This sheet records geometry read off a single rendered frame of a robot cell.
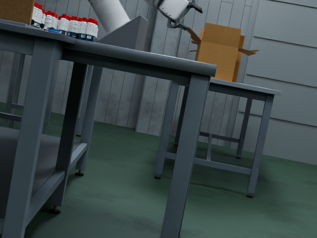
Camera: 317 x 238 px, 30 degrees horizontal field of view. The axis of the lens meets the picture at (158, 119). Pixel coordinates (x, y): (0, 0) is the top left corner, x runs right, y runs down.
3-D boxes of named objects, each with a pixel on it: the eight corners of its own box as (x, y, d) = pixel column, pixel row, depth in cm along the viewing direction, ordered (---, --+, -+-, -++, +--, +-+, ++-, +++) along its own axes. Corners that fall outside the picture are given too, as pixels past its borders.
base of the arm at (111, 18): (104, 45, 275) (85, 10, 275) (140, 24, 275) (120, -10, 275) (100, 38, 256) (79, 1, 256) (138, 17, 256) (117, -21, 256)
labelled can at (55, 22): (39, 34, 561) (43, 13, 559) (98, 46, 562) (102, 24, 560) (29, 31, 515) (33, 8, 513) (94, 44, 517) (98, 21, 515)
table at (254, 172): (170, 143, 639) (184, 72, 633) (244, 158, 633) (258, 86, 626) (147, 178, 421) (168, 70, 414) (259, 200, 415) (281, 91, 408)
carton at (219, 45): (178, 72, 458) (187, 23, 454) (242, 83, 458) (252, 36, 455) (179, 72, 416) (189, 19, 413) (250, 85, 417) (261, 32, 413)
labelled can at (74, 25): (70, 39, 516) (74, 16, 514) (76, 40, 514) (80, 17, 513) (68, 39, 511) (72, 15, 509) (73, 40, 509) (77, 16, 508)
